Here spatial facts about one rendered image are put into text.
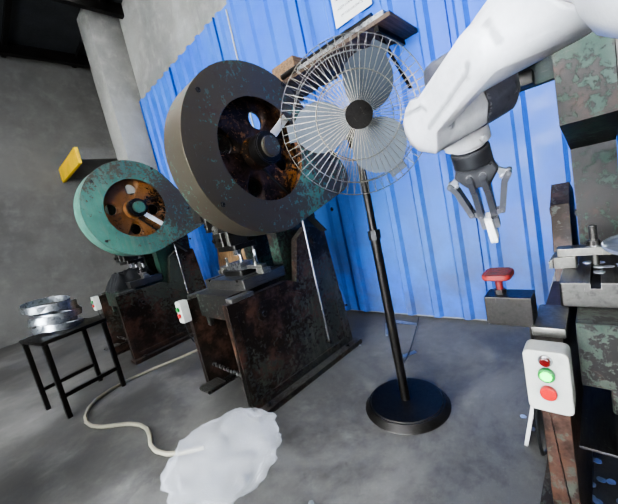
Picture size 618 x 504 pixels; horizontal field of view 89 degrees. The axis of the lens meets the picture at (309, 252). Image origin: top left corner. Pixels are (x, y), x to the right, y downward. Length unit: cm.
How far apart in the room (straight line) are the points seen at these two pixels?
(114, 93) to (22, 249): 278
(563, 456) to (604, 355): 25
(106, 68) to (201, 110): 427
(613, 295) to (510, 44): 66
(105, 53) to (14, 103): 188
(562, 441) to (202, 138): 147
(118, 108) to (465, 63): 524
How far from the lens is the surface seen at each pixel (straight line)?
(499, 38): 44
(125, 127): 543
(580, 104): 92
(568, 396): 84
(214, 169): 143
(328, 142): 127
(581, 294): 96
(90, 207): 300
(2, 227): 651
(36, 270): 649
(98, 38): 590
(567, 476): 103
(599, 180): 122
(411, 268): 250
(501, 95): 62
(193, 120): 146
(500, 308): 88
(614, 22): 27
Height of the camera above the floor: 100
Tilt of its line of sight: 8 degrees down
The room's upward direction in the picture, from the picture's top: 13 degrees counter-clockwise
